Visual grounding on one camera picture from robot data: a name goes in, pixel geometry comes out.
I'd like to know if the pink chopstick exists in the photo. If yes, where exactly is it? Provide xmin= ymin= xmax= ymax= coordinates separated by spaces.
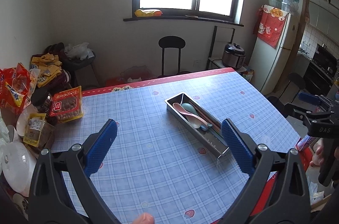
xmin=189 ymin=102 xmax=221 ymax=135

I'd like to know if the green spoon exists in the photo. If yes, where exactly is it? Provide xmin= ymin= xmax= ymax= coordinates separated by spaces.
xmin=181 ymin=103 xmax=201 ymax=129

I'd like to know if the pink spoon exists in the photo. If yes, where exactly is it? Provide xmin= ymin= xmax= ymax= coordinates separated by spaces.
xmin=172 ymin=103 xmax=208 ymax=127

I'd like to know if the blue spoon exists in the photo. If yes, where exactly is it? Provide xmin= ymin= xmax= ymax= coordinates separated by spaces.
xmin=200 ymin=123 xmax=213 ymax=132

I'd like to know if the person right hand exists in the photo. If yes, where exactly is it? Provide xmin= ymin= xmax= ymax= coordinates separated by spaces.
xmin=310 ymin=138 xmax=325 ymax=167

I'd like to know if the person left hand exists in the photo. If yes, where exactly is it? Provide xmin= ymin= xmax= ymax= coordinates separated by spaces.
xmin=132 ymin=213 xmax=155 ymax=224

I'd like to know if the stainless steel utensil tray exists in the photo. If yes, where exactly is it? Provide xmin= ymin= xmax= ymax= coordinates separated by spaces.
xmin=165 ymin=92 xmax=229 ymax=158

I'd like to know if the red peanut package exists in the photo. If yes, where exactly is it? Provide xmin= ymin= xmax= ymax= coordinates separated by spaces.
xmin=49 ymin=86 xmax=83 ymax=123

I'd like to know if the white refrigerator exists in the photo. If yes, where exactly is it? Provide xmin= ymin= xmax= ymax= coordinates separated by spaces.
xmin=249 ymin=13 xmax=299 ymax=95

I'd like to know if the blue plaid table mat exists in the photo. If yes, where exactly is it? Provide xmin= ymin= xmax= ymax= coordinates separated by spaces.
xmin=50 ymin=71 xmax=301 ymax=224

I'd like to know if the brown food packet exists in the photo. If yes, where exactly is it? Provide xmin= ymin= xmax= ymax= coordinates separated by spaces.
xmin=23 ymin=113 xmax=54 ymax=148

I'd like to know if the dark glass jar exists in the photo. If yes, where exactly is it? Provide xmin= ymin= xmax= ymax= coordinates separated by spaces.
xmin=31 ymin=87 xmax=57 ymax=126

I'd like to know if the white plastic lidded container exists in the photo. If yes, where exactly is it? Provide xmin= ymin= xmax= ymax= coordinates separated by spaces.
xmin=2 ymin=142 xmax=36 ymax=197

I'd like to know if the red cloth on refrigerator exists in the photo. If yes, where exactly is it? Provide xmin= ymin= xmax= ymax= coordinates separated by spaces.
xmin=253 ymin=4 xmax=288 ymax=48

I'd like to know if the silver rice cooker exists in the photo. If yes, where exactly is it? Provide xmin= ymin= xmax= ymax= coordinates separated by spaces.
xmin=222 ymin=43 xmax=246 ymax=69

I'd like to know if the small white side table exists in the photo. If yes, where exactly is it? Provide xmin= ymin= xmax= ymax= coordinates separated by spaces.
xmin=206 ymin=58 xmax=248 ymax=75

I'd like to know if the white plastic bag on stool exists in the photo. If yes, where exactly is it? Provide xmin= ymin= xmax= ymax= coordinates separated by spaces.
xmin=64 ymin=42 xmax=95 ymax=60

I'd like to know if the red snack bag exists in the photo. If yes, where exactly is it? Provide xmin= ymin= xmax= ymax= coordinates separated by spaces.
xmin=1 ymin=63 xmax=40 ymax=115

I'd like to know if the black round stool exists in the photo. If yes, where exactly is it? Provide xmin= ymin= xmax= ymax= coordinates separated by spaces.
xmin=158 ymin=36 xmax=186 ymax=77

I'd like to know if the yellow orange bag on sill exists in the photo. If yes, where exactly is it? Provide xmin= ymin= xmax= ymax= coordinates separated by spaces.
xmin=135 ymin=8 xmax=163 ymax=18

